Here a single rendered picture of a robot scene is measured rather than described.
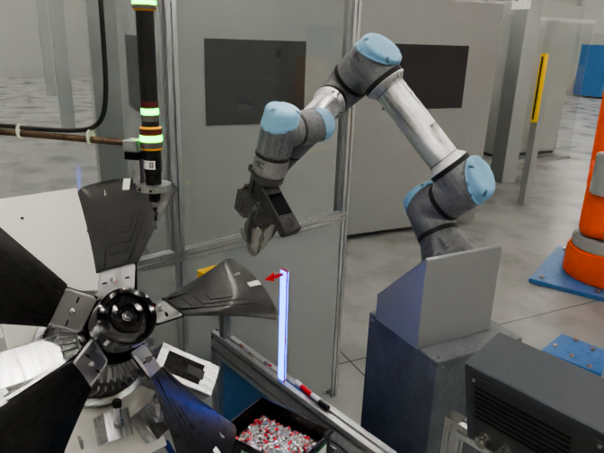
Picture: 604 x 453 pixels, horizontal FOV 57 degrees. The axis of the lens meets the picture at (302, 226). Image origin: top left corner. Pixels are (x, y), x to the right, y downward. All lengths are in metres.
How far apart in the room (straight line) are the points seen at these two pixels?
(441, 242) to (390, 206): 3.76
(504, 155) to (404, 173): 2.75
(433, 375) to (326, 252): 1.21
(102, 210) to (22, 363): 0.36
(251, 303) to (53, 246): 0.51
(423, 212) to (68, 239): 0.93
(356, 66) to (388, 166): 3.65
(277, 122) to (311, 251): 1.43
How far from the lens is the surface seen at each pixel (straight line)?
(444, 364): 1.50
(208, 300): 1.29
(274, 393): 1.64
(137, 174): 1.17
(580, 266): 4.80
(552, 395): 1.01
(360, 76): 1.54
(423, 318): 1.48
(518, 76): 7.69
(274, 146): 1.15
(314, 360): 2.80
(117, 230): 1.31
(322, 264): 2.59
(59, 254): 1.50
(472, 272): 1.53
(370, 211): 5.18
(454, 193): 1.51
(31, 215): 1.53
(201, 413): 1.27
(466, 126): 5.62
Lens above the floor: 1.76
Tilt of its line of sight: 19 degrees down
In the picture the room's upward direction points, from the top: 2 degrees clockwise
